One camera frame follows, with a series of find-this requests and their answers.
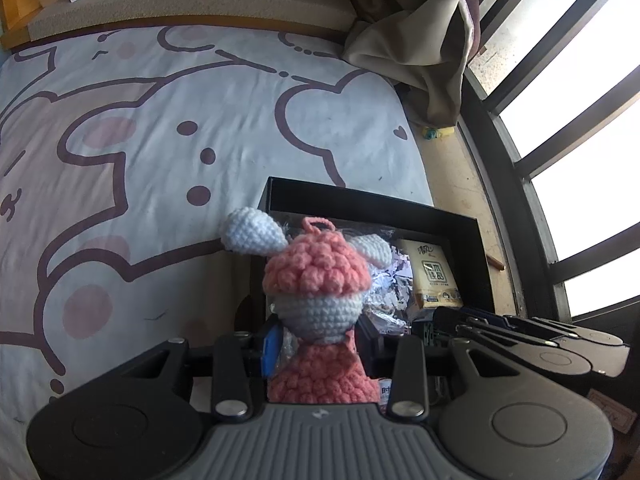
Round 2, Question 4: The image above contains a beige curtain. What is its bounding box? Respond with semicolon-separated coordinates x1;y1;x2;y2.
342;0;483;127

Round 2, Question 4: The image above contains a printed bedsheet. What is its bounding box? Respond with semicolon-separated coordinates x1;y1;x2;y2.
0;25;436;441

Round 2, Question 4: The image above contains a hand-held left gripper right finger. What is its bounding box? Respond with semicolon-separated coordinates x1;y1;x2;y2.
357;312;526;422

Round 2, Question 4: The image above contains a wooden window ledge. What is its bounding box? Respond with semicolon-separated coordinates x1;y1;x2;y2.
397;82;523;318

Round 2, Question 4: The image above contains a black cardboard box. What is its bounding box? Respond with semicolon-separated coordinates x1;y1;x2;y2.
257;176;496;391

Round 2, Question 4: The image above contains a clear bag of beige cords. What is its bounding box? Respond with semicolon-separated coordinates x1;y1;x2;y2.
280;220;416;336

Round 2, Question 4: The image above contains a pink crochet doll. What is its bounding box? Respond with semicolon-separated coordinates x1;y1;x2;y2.
220;206;392;406

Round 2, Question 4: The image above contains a wooden cabinet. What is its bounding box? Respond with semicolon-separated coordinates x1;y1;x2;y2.
0;0;71;51

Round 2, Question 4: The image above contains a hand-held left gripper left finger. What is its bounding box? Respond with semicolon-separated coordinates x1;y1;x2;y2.
117;327;281;422

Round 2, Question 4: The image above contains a yellow tissue pack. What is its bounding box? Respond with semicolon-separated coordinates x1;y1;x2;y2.
401;240;464;311

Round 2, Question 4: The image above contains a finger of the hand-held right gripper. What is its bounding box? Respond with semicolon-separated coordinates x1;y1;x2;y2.
462;306;583;341
431;308;558;350

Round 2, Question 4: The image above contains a black window railing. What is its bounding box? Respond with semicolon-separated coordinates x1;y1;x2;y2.
462;0;640;326

